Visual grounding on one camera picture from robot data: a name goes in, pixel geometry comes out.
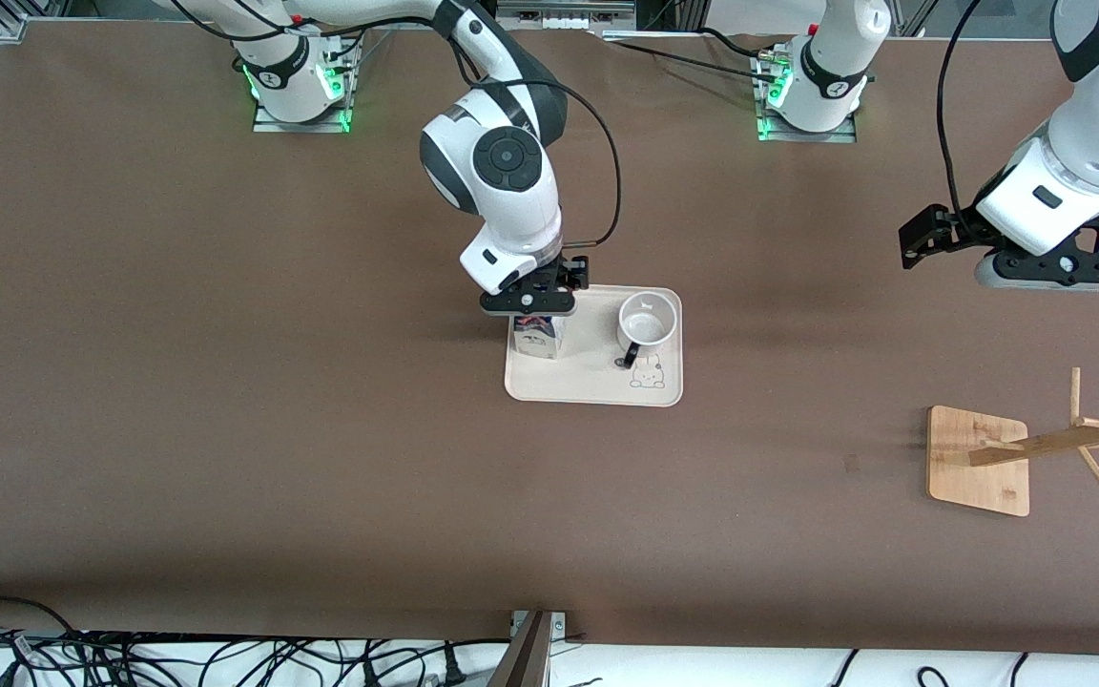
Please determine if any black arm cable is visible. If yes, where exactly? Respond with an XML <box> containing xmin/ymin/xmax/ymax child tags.
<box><xmin>168</xmin><ymin>0</ymin><xmax>624</xmax><ymax>252</ymax></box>
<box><xmin>935</xmin><ymin>0</ymin><xmax>988</xmax><ymax>221</ymax></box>

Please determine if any white mug black handle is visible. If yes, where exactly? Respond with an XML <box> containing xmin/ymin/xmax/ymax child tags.
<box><xmin>616</xmin><ymin>290</ymin><xmax>682</xmax><ymax>371</ymax></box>

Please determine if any wooden cup rack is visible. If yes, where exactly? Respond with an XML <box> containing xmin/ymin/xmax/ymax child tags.
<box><xmin>925</xmin><ymin>366</ymin><xmax>1099</xmax><ymax>519</ymax></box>

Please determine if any dark metal post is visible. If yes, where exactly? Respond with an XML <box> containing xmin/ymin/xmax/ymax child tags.
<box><xmin>485</xmin><ymin>611</ymin><xmax>556</xmax><ymax>687</ymax></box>

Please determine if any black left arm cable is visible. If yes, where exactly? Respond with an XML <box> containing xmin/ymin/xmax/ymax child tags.
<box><xmin>935</xmin><ymin>0</ymin><xmax>988</xmax><ymax>221</ymax></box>

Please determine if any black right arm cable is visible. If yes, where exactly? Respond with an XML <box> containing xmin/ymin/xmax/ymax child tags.
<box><xmin>168</xmin><ymin>0</ymin><xmax>624</xmax><ymax>252</ymax></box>

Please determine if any short black table cable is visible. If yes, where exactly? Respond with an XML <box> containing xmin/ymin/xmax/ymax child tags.
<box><xmin>696</xmin><ymin>26</ymin><xmax>780</xmax><ymax>61</ymax></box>

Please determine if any silver metal bracket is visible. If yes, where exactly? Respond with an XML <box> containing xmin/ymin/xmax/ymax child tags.
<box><xmin>509</xmin><ymin>609</ymin><xmax>569</xmax><ymax>643</ymax></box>

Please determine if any long black table cable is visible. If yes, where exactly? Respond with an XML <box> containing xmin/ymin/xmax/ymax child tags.
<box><xmin>596</xmin><ymin>35</ymin><xmax>785</xmax><ymax>86</ymax></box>

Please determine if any cream tray with rabbit print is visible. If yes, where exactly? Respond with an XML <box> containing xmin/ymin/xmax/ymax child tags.
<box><xmin>503</xmin><ymin>284</ymin><xmax>684</xmax><ymax>409</ymax></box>

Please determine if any grey control box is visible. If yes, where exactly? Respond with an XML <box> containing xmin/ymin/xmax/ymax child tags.
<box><xmin>496</xmin><ymin>0</ymin><xmax>637</xmax><ymax>29</ymax></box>

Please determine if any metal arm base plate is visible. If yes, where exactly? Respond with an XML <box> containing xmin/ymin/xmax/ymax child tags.
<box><xmin>251</xmin><ymin>94</ymin><xmax>353</xmax><ymax>135</ymax></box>
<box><xmin>755</xmin><ymin>111</ymin><xmax>859</xmax><ymax>145</ymax></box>

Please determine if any blue milk carton green cap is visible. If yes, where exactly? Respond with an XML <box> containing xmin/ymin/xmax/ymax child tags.
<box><xmin>508</xmin><ymin>313</ymin><xmax>566</xmax><ymax>362</ymax></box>

